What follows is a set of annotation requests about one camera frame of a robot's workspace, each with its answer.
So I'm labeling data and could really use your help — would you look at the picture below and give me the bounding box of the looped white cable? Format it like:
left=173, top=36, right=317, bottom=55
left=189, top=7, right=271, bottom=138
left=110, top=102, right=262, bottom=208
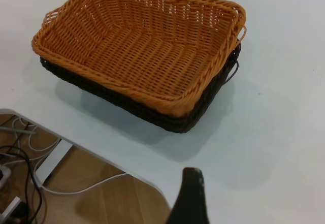
left=12, top=116, right=62, bottom=161

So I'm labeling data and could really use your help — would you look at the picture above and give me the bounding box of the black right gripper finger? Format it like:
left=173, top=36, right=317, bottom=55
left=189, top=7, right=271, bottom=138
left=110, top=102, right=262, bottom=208
left=164, top=167, right=211, bottom=224

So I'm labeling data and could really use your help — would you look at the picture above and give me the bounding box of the orange woven plastic basket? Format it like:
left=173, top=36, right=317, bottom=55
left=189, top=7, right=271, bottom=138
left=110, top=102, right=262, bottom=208
left=31, top=0, right=247, bottom=118

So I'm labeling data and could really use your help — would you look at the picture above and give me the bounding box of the white power strip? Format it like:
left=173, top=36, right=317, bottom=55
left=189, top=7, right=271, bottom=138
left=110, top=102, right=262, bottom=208
left=0, top=165, right=12, bottom=187

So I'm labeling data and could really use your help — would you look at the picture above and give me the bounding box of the black woven plastic basket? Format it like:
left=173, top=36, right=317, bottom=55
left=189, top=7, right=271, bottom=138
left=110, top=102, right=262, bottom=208
left=39, top=37, right=242, bottom=134

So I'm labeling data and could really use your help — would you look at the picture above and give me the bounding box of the white table leg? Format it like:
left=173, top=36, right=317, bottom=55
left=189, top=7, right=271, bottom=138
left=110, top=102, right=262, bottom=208
left=35, top=140, right=73, bottom=184

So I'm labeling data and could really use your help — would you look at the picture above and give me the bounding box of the grey cable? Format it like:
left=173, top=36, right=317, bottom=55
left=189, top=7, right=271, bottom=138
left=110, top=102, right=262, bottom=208
left=0, top=125, right=37, bottom=135

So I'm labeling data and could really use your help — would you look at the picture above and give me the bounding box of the long white cable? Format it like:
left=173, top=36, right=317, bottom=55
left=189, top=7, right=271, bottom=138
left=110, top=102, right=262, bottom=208
left=40, top=172, right=128, bottom=195

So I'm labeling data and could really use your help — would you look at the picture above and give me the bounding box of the bundle of black cables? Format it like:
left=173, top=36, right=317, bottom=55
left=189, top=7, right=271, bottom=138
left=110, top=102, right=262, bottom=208
left=0, top=145, right=44, bottom=224

